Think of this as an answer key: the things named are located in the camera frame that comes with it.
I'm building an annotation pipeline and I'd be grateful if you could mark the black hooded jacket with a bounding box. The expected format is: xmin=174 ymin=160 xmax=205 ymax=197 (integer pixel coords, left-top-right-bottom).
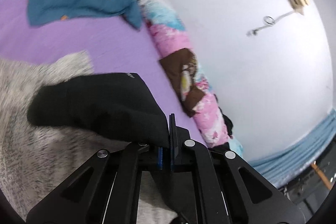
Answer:
xmin=26 ymin=72 xmax=185 ymax=224

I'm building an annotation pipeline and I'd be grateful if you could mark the light blue curtain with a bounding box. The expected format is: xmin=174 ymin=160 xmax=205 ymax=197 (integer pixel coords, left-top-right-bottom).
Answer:
xmin=249 ymin=109 xmax=335 ymax=188

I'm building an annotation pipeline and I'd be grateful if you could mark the grey knitted blanket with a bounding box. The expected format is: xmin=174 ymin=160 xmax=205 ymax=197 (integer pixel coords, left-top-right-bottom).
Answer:
xmin=0 ymin=50 xmax=180 ymax=224

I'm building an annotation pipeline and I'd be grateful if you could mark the brown printed garment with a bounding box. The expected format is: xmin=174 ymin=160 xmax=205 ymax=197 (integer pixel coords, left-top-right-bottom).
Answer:
xmin=159 ymin=48 xmax=205 ymax=117

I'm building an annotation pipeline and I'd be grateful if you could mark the purple bed sheet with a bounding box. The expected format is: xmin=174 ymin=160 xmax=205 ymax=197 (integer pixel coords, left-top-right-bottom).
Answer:
xmin=1 ymin=0 xmax=203 ymax=142

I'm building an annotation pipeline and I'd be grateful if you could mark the pink and blue floral quilt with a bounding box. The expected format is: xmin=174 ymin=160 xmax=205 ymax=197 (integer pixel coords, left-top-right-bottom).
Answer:
xmin=137 ymin=0 xmax=243 ymax=155

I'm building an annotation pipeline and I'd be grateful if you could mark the wall cable with plug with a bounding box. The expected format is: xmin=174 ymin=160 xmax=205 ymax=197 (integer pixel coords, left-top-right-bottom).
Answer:
xmin=246 ymin=10 xmax=296 ymax=37

